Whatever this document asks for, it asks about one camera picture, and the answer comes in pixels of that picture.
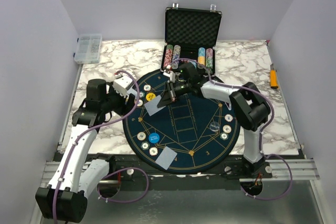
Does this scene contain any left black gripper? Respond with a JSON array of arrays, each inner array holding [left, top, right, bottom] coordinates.
[[102, 82, 137, 116]]

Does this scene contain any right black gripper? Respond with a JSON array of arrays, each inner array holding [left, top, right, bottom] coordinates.
[[157, 81, 191, 109]]

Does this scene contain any yellow big blind button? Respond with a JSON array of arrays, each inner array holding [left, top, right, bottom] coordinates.
[[146, 92, 156, 101]]

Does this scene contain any yellow fifty poker chip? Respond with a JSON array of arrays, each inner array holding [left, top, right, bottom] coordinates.
[[137, 99, 143, 107]]

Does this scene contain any playing card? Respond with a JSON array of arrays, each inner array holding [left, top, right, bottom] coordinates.
[[144, 95, 165, 116], [155, 146, 177, 170]]

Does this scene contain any blue small blind button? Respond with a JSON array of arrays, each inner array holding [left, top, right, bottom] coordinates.
[[149, 133, 160, 144]]

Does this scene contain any green white chip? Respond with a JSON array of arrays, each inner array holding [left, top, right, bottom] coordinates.
[[141, 142, 150, 150]]

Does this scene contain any clear dealer button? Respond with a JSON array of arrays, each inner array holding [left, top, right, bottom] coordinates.
[[209, 121, 221, 132]]

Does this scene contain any yellow white poker chip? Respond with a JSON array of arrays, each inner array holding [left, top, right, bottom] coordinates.
[[223, 125, 232, 134]]

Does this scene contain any green poker chip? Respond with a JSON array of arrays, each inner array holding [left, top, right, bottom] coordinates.
[[220, 132, 228, 140]]

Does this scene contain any red white poker chip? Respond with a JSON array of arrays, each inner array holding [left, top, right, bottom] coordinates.
[[224, 114, 234, 122]]

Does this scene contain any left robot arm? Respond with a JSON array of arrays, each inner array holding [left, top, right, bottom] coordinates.
[[35, 76, 135, 223]]

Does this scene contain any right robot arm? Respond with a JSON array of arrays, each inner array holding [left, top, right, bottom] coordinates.
[[157, 62, 275, 178]]

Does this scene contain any red white chip stack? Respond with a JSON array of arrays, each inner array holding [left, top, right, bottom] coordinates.
[[163, 45, 173, 69]]

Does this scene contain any blue grey chip stack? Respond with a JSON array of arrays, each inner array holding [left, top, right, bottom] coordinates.
[[172, 45, 181, 62]]

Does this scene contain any round blue poker mat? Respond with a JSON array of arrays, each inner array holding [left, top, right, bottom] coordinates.
[[123, 70, 241, 174]]

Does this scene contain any yellow chip stack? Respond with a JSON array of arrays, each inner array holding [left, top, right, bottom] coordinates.
[[197, 47, 206, 68]]

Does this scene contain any pink green chip stack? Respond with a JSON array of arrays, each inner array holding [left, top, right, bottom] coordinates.
[[205, 48, 213, 69]]

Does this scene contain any clear plastic organizer box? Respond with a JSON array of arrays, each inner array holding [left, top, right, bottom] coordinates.
[[74, 34, 102, 65]]

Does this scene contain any black aluminium chip case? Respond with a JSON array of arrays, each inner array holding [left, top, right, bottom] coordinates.
[[160, 3, 222, 75]]

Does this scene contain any orange utility knife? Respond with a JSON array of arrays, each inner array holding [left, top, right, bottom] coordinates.
[[269, 63, 279, 90]]

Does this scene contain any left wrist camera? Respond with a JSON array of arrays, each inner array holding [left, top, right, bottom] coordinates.
[[113, 76, 133, 98]]

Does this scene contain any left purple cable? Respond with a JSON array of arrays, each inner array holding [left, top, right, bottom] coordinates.
[[52, 70, 150, 224]]

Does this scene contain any black mounting base rail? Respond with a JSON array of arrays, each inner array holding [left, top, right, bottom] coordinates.
[[89, 153, 274, 192]]

